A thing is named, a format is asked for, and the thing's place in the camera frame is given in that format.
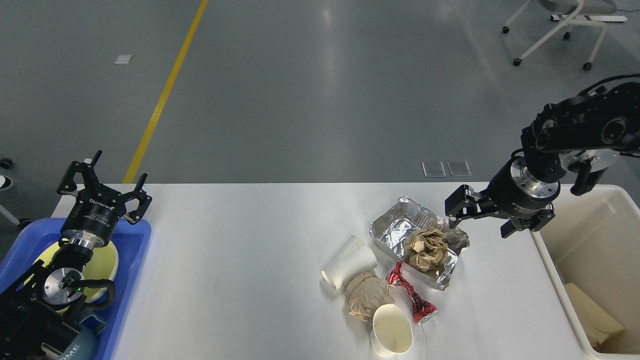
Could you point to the floor outlet cover left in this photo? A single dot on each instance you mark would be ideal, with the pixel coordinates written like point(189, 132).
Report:
point(433, 169)

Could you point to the blue plastic tray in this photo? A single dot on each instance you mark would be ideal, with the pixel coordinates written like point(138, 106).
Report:
point(131, 243)

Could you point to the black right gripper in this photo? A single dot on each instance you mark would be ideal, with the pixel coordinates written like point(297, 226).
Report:
point(521, 192)

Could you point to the white paper cup upright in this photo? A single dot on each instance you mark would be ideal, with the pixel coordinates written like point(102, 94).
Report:
point(391, 332)

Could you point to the crumpled brown paper wrapper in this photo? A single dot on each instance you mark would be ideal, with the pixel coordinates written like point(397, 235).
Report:
point(365, 293)

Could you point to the brown paper ball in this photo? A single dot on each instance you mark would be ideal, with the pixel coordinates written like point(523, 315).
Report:
point(426, 249)

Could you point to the white floor marker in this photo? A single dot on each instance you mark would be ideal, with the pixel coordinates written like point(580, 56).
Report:
point(123, 59)

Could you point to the white paper cup lying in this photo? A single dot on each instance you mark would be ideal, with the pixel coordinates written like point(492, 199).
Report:
point(354, 257)

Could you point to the brown paper bag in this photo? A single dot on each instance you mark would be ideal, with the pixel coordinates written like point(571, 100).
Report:
point(598, 326)

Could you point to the red snack wrapper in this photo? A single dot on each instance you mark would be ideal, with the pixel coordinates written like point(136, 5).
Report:
point(421, 309)

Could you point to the floor outlet cover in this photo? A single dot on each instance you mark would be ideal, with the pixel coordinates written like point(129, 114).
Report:
point(433, 169)
point(459, 168)

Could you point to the aluminium foil tray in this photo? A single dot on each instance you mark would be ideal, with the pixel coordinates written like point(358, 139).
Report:
point(392, 228)

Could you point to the white far base bar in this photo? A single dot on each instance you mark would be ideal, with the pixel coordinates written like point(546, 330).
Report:
point(610, 18)

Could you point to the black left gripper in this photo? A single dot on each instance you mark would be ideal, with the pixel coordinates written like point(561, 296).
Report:
point(92, 220)

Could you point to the beige plastic bin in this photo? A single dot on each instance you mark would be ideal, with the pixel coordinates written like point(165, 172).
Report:
point(593, 243)

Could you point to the blue-grey HOME mug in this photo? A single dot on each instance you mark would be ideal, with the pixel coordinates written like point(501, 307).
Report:
point(84, 346)

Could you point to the yellow plastic plate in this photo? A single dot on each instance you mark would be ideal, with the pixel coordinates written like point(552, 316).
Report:
point(61, 287)

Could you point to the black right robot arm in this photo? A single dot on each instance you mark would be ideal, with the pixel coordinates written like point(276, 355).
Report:
point(583, 134)

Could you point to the floor outlet cover right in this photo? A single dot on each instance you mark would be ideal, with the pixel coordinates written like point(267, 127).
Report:
point(459, 168)

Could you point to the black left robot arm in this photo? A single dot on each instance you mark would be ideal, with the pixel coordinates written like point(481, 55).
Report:
point(32, 330)

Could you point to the white rolling chair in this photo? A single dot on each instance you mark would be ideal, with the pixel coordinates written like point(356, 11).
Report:
point(572, 8)

